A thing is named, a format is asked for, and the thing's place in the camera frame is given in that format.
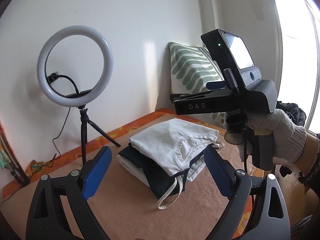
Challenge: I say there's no person's right forearm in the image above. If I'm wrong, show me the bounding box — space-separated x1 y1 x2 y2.
292 127 319 184

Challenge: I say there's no folded silver black tripod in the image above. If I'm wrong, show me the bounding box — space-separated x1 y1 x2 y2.
1 128 30 187

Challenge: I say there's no colourful floral scarf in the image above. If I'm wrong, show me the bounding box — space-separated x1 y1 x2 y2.
0 119 47 178

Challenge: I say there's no cream folded garment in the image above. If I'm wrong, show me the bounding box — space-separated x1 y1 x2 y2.
117 138 225 210

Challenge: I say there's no black power cable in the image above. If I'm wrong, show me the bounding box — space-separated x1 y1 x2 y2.
0 72 81 203

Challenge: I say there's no white t-shirt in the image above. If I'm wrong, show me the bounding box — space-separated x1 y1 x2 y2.
130 119 225 181

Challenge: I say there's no window with white frame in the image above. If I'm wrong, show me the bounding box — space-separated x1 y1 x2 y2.
274 0 319 133

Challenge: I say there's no white ring light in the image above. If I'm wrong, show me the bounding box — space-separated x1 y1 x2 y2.
36 25 113 107

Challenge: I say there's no green leaf pattern pillow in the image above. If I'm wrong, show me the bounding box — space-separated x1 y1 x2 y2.
169 42 224 94

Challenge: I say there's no black ring light tripod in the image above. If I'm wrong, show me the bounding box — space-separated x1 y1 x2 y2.
78 105 121 166

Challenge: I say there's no dark green folded garment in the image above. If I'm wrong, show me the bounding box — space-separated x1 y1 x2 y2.
117 144 189 200

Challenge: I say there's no right hand in knit glove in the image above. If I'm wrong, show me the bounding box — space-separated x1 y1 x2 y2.
223 108 308 165

